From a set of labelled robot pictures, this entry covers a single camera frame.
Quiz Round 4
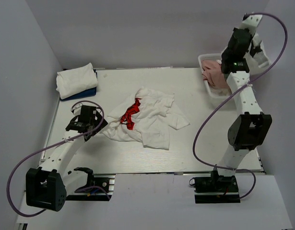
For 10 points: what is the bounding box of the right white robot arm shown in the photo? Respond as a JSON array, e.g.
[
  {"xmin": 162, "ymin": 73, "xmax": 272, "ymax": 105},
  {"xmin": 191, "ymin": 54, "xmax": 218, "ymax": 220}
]
[{"xmin": 210, "ymin": 14, "xmax": 272, "ymax": 191}]

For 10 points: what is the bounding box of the white plastic basket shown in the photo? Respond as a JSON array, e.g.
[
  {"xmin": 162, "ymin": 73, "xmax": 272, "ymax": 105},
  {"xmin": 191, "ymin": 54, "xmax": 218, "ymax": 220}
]
[{"xmin": 198, "ymin": 53, "xmax": 236, "ymax": 110}]

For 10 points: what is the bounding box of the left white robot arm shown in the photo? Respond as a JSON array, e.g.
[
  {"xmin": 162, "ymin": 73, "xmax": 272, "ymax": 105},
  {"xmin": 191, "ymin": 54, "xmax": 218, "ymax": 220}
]
[{"xmin": 25, "ymin": 105, "xmax": 107, "ymax": 211}]

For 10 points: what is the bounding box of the folded blue t-shirt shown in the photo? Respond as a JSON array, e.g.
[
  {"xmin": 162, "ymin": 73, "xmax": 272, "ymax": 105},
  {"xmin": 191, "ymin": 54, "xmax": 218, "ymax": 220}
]
[{"xmin": 60, "ymin": 69, "xmax": 98, "ymax": 102}]

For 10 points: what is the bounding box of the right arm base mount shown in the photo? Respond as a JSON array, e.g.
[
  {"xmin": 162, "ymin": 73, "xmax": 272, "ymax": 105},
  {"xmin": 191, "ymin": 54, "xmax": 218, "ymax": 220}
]
[{"xmin": 189, "ymin": 170, "xmax": 240, "ymax": 204}]

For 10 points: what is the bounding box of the folded white t-shirt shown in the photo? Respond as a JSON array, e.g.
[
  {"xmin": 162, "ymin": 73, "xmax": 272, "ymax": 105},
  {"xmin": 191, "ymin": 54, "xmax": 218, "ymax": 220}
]
[{"xmin": 56, "ymin": 62, "xmax": 99, "ymax": 100}]

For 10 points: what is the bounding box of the white red-print t-shirt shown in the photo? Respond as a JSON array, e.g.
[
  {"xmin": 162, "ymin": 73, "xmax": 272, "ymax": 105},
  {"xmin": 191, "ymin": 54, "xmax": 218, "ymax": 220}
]
[{"xmin": 102, "ymin": 87, "xmax": 190, "ymax": 150}]

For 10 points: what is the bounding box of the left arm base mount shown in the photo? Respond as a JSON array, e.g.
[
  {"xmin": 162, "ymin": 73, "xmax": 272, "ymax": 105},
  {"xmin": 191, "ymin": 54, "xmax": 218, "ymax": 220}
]
[{"xmin": 63, "ymin": 167, "xmax": 115, "ymax": 201}]

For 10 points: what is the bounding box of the pink t-shirt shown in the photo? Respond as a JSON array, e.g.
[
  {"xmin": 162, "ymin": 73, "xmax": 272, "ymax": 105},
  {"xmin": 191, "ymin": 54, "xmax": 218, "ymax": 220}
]
[{"xmin": 201, "ymin": 60, "xmax": 229, "ymax": 90}]

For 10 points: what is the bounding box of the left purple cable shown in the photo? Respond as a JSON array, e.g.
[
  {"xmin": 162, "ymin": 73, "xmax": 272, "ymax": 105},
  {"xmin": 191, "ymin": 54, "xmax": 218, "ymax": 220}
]
[{"xmin": 6, "ymin": 101, "xmax": 112, "ymax": 218}]

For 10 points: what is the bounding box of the white black-print t-shirt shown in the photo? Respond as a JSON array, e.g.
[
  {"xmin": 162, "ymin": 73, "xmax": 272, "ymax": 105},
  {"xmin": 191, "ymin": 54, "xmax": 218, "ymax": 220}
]
[{"xmin": 245, "ymin": 33, "xmax": 271, "ymax": 73}]

